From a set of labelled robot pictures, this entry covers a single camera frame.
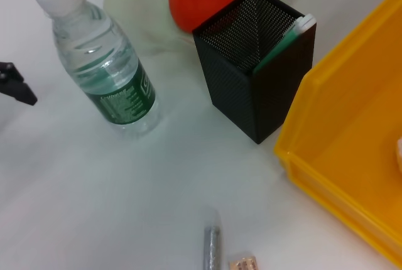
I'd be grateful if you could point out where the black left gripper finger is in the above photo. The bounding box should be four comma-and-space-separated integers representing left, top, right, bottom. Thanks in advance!
0, 61, 38, 106

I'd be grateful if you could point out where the clear green-label water bottle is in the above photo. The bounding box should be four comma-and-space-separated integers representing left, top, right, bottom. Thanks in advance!
33, 0, 160, 136

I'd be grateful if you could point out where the orange fruit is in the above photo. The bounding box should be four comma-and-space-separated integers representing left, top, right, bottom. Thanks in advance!
168, 0, 242, 35

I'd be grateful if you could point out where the grey marker pen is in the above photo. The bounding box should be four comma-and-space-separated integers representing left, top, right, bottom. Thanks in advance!
203, 210, 222, 270

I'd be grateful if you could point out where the green pen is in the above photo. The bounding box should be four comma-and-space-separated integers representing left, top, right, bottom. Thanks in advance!
253, 13, 316, 75

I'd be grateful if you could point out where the beige eraser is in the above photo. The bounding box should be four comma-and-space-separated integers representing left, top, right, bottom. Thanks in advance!
228, 252, 259, 270

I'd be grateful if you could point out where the pale green glass fruit plate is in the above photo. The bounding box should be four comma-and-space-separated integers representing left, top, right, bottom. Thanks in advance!
103, 0, 296, 60

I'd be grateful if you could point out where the black mesh pen holder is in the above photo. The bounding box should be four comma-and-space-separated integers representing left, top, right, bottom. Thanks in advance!
192, 0, 317, 144

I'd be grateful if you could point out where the yellow plastic bin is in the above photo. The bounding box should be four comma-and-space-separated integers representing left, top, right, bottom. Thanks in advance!
273, 0, 402, 267

